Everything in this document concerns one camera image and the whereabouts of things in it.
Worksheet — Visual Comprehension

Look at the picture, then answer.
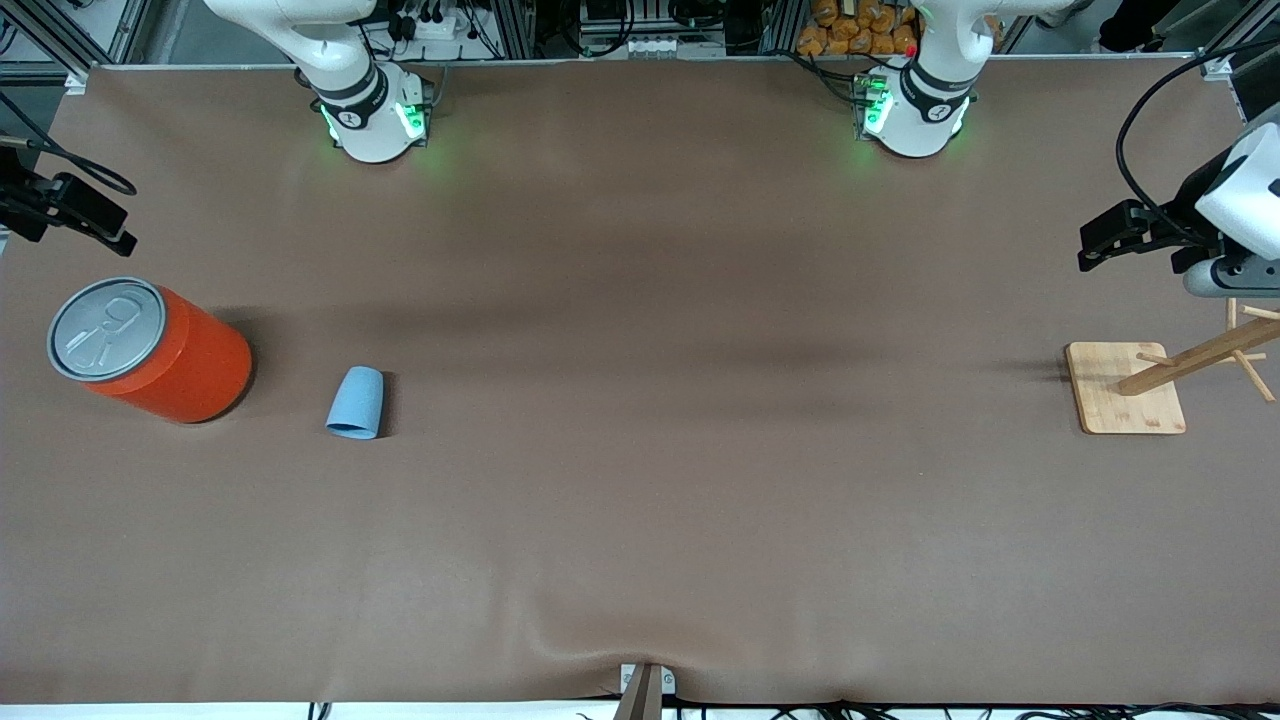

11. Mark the blue plastic cup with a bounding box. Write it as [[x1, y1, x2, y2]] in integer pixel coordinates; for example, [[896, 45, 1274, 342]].
[[325, 365, 386, 441]]

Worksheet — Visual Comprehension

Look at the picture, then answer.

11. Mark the orange can with grey lid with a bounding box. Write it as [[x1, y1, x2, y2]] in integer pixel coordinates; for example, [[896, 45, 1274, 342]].
[[46, 277, 255, 425]]

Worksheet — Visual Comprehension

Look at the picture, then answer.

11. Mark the wooden mug tree stand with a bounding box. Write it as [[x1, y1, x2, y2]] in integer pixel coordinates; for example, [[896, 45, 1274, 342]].
[[1064, 296, 1280, 436]]

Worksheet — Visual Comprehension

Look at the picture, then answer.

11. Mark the bag of orange snacks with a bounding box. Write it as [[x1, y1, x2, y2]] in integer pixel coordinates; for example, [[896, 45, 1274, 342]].
[[796, 0, 923, 59]]

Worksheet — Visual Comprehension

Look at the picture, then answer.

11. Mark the white power strip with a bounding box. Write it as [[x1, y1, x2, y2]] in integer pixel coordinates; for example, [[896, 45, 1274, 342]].
[[392, 8, 463, 43]]

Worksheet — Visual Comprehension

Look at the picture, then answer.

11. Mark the brown table mat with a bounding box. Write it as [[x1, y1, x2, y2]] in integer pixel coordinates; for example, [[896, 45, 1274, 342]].
[[0, 58, 1280, 707]]

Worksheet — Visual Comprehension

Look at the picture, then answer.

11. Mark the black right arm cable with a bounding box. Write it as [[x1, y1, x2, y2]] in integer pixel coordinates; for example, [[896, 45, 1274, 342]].
[[0, 90, 139, 198]]

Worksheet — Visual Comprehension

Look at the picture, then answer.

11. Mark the aluminium frame profile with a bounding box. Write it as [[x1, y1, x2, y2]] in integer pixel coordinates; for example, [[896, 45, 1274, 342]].
[[0, 0, 151, 83], [1150, 0, 1280, 83]]

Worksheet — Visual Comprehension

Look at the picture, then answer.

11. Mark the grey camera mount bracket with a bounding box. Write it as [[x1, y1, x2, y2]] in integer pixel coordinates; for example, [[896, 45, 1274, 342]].
[[612, 662, 678, 720]]

